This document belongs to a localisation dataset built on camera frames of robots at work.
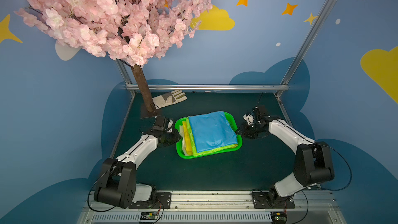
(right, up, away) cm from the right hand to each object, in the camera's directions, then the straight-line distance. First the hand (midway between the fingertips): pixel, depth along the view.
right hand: (240, 131), depth 90 cm
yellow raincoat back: (-30, -9, -6) cm, 32 cm away
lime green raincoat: (-27, -6, -8) cm, 29 cm away
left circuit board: (-48, -37, -18) cm, 63 cm away
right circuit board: (+14, -38, -17) cm, 44 cm away
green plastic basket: (-3, +4, +3) cm, 6 cm away
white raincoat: (-33, -9, -2) cm, 35 cm away
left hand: (-35, -2, -1) cm, 35 cm away
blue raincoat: (-17, +1, -5) cm, 18 cm away
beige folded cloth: (-45, +22, +29) cm, 58 cm away
